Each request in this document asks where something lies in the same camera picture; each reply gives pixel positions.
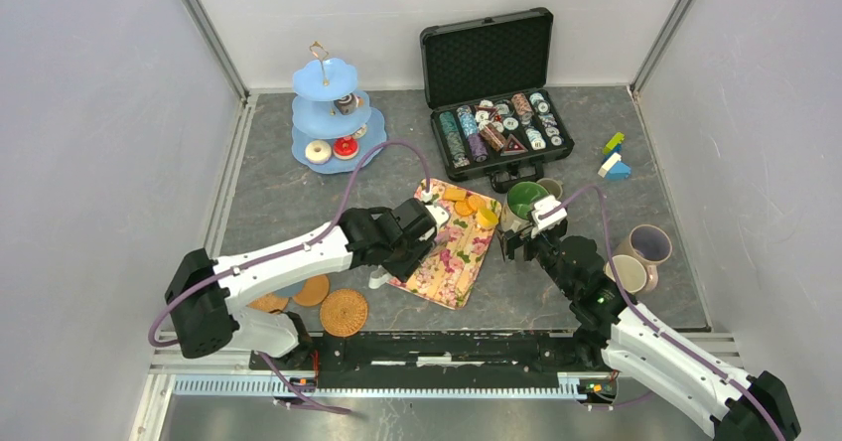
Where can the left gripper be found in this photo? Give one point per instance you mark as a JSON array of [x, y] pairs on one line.
[[402, 270]]

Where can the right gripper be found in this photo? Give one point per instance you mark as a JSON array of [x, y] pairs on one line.
[[527, 236]]

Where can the silver serving tongs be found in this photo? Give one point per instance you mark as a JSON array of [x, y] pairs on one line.
[[378, 277]]

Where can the red glazed donut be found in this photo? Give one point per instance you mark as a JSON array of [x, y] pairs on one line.
[[345, 148]]

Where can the chocolate sprinkled donut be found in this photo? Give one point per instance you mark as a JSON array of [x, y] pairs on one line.
[[360, 132]]

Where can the white glazed donut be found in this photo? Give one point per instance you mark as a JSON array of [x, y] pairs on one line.
[[318, 152]]

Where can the chocolate swirl cake roll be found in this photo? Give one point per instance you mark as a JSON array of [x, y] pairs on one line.
[[348, 104]]

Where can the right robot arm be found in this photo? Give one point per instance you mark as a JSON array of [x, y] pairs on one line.
[[620, 333]]

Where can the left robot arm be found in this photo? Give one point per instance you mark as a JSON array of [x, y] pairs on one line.
[[209, 300]]

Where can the green-inside floral mug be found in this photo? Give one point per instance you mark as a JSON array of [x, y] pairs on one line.
[[518, 203]]

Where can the small beige cup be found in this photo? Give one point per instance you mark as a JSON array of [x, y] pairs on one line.
[[552, 186]]

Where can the floral rectangular tray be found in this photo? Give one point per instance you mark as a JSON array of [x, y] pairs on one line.
[[447, 275]]

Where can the square yellow biscuit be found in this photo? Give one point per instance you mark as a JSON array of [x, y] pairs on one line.
[[454, 194]]

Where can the round orange biscuit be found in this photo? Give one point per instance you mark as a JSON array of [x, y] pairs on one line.
[[463, 208], [475, 202]]

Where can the round orange biscuit lower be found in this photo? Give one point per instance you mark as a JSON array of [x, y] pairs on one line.
[[463, 208]]

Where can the woven rattan coaster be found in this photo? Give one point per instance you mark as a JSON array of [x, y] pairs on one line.
[[343, 313]]

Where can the cork coaster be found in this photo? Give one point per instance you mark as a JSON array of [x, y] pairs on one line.
[[314, 292]]

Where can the colourful toy block stack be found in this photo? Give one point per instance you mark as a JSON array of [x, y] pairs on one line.
[[613, 168]]

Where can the yellow mug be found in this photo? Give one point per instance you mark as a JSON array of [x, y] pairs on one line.
[[632, 273]]

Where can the beige mug purple inside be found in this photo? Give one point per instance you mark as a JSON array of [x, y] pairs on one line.
[[650, 245]]

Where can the blue smiley coaster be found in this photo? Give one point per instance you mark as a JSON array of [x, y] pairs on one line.
[[291, 290]]

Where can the blue three-tier cake stand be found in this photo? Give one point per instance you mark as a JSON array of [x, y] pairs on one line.
[[316, 85]]

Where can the black poker chip case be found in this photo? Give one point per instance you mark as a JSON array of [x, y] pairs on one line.
[[492, 116]]

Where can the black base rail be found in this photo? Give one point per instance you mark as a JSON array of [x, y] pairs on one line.
[[539, 349]]

